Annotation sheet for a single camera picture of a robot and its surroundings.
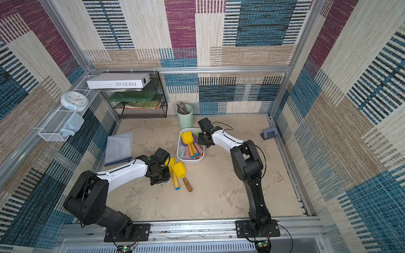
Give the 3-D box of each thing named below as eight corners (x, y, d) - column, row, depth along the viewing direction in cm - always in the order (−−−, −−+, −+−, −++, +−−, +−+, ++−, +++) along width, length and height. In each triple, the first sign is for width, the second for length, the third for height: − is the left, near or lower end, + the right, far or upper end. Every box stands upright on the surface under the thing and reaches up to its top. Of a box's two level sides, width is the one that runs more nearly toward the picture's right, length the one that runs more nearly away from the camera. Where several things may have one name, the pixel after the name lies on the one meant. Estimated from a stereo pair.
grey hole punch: (263, 140, 108) (265, 136, 105) (259, 134, 112) (261, 130, 109) (277, 136, 111) (279, 132, 108) (272, 130, 114) (274, 126, 111)
